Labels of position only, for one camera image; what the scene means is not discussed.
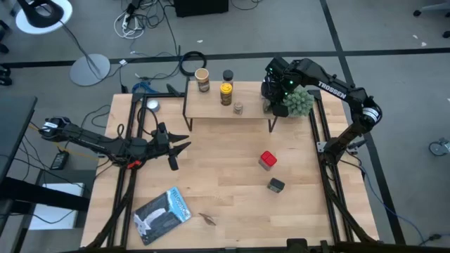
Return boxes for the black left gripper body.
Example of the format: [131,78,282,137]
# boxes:
[148,122,180,172]

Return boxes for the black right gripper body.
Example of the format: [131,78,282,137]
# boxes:
[261,56,302,119]

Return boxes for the yellow-lid seasoning can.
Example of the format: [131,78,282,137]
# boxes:
[219,82,233,107]

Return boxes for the beige-lid cylinder container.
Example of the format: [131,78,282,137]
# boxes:
[193,67,211,93]

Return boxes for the red-lid square spice tin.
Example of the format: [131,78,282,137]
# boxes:
[258,150,278,172]

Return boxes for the dark green rectangular tin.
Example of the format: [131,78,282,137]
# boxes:
[266,177,286,194]

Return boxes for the wooden shelf riser black legs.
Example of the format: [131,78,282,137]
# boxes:
[181,79,280,134]

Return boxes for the small potted succulent plant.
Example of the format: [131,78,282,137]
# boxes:
[283,87,315,118]

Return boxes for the small silver round tin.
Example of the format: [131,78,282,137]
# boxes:
[146,98,162,113]

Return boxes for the blue Yellowstone book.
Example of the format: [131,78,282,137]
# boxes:
[131,186,193,247]

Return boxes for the black power adapter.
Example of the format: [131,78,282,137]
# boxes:
[49,150,70,171]

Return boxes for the white floor lamp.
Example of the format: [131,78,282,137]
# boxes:
[17,0,112,87]

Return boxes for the black box on floor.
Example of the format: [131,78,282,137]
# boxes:
[173,0,230,18]

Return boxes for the white box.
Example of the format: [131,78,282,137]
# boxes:
[27,181,86,231]

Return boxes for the black floor beam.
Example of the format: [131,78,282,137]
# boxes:
[0,176,91,213]

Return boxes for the black desk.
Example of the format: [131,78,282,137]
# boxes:
[0,95,39,183]

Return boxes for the white round disc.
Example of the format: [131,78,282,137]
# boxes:
[15,0,74,35]

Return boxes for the office chair base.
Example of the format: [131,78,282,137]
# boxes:
[413,1,450,39]

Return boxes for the grey caster wheel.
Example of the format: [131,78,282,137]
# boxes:
[427,137,450,157]

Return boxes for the coiled blue cable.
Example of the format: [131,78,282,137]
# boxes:
[131,81,153,94]

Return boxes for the coiled black cable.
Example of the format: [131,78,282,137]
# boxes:
[179,50,208,77]

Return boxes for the small black side camera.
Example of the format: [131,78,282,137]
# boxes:
[346,139,367,150]

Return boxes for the white power strip with cables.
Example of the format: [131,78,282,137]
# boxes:
[112,10,146,40]

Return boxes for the long blue cable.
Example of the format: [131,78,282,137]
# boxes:
[357,163,428,244]

